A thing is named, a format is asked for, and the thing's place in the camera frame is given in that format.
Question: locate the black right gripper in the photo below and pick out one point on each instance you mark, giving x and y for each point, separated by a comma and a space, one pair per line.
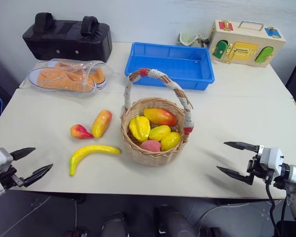
255, 165

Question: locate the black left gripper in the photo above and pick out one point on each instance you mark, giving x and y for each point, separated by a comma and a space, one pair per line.
11, 179

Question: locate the red yellow pear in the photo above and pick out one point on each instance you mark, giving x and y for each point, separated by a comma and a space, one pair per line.
77, 131

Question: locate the yellow banana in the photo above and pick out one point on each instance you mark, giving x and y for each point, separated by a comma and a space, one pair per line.
88, 150

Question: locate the orange sneakers in clear bag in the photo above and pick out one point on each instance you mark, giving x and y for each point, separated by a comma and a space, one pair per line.
64, 91

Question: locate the yellow red papaya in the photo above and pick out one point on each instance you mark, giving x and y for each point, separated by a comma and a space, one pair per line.
101, 123

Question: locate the yellow oval lemon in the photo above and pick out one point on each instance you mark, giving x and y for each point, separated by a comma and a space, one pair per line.
159, 132

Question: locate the orange canvas sneaker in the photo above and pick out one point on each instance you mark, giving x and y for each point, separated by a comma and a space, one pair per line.
54, 79
98, 76

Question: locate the dark rounded shape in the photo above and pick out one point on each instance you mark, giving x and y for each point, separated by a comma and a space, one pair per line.
113, 225
175, 222

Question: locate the pink peach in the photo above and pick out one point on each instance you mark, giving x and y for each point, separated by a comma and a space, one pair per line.
150, 145

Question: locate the red yellow mango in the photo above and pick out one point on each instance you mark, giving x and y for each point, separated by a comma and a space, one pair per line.
160, 116

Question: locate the yellow starfruit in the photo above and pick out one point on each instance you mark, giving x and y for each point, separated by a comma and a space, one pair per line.
139, 128

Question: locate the wooden lock box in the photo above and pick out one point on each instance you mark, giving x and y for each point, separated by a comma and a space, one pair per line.
244, 37

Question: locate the blue plastic bin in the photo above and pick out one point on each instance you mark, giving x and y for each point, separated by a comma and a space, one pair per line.
167, 59

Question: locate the beige crumpled cloth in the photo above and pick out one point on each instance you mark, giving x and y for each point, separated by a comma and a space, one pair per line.
187, 39

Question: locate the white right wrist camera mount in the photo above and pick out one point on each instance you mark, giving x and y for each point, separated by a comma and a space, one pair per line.
271, 155

